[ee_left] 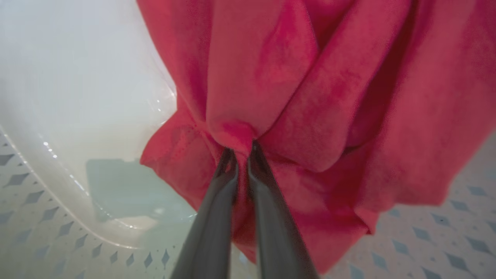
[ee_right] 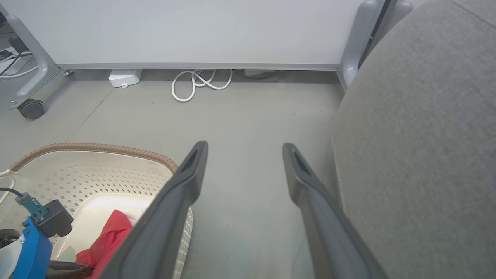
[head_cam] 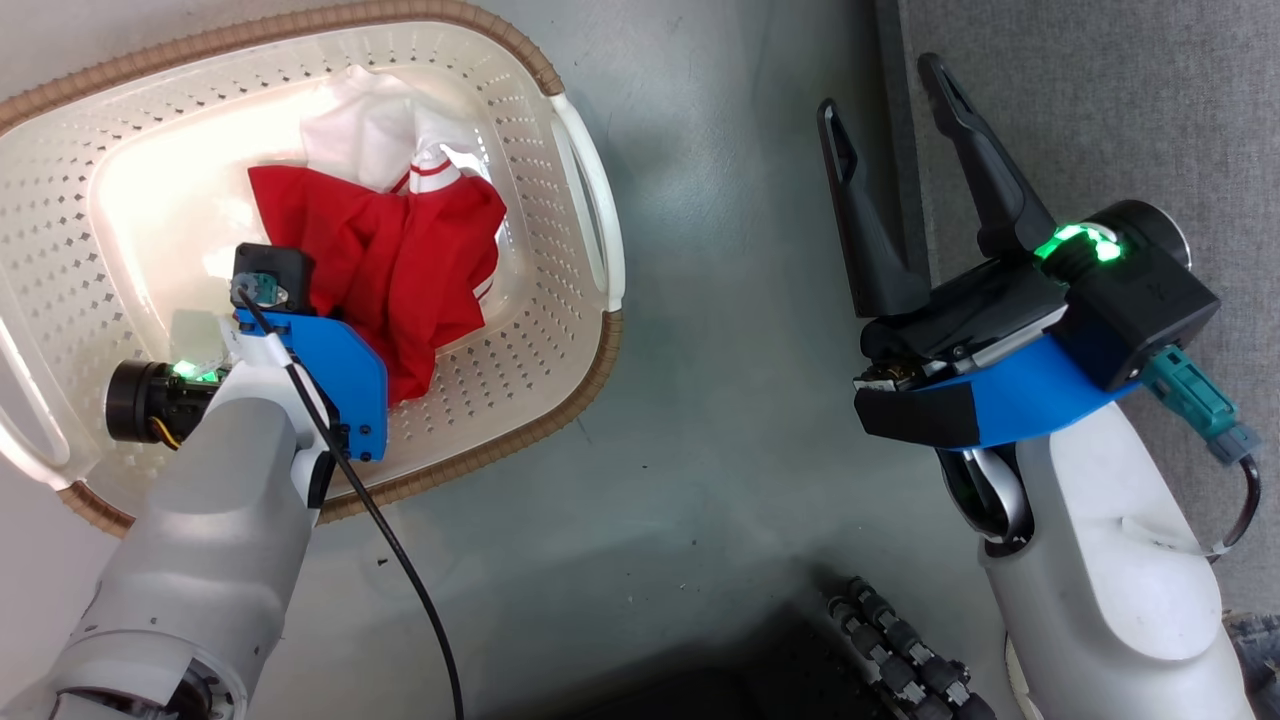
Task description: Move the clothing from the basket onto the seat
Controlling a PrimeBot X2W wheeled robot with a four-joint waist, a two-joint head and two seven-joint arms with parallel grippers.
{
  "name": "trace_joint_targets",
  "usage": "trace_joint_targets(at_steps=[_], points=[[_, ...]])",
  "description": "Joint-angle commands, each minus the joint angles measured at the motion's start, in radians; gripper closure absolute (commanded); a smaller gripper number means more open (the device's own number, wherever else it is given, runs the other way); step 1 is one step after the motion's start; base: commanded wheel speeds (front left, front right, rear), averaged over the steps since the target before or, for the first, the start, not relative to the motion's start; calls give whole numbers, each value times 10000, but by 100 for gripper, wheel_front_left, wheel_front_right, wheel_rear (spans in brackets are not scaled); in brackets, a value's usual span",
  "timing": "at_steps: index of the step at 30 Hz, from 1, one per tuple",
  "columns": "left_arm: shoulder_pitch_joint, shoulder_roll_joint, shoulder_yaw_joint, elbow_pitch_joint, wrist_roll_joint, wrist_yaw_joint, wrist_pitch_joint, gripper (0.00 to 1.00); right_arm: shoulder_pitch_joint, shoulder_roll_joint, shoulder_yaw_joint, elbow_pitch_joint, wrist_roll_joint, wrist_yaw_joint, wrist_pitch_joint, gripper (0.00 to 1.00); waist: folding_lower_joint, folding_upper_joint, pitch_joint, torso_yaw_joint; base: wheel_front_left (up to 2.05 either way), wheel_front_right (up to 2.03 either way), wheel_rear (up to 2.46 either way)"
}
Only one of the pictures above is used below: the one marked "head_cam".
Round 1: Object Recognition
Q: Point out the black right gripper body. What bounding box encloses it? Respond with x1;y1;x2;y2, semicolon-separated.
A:
858;199;1222;393

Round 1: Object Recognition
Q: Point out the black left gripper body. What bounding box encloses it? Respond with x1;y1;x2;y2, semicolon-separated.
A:
105;358;233;446

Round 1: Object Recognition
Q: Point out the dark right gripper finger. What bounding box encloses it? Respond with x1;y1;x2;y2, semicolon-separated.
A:
917;52;1057;260
817;98;932;319

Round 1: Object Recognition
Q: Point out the red and white garment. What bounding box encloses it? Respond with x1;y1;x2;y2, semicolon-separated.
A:
248;65;508;406

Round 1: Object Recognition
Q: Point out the cream perforated laundry basket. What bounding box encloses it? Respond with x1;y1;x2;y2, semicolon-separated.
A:
0;0;626;536

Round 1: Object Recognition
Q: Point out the teal cable connector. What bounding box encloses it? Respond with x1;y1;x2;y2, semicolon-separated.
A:
1140;345;1263;467

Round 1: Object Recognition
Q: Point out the blue right camera bracket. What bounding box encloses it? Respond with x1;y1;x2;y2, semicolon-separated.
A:
900;333;1143;450

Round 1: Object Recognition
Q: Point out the blue camera bracket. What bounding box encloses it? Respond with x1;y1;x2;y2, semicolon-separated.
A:
235;308;389;463
900;333;1143;450

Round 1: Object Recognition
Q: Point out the blue left camera bracket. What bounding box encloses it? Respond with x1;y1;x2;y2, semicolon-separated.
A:
235;308;389;463

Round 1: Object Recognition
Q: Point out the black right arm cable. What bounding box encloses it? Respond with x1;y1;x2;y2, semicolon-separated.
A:
1205;455;1264;559

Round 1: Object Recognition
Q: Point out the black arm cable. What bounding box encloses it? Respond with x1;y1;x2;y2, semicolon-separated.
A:
1205;455;1264;559
236;288;467;720

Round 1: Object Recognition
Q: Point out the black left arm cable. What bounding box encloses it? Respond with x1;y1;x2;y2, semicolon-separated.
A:
236;288;467;720

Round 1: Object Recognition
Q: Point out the black cable chain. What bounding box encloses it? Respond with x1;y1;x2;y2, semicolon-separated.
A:
828;574;997;720

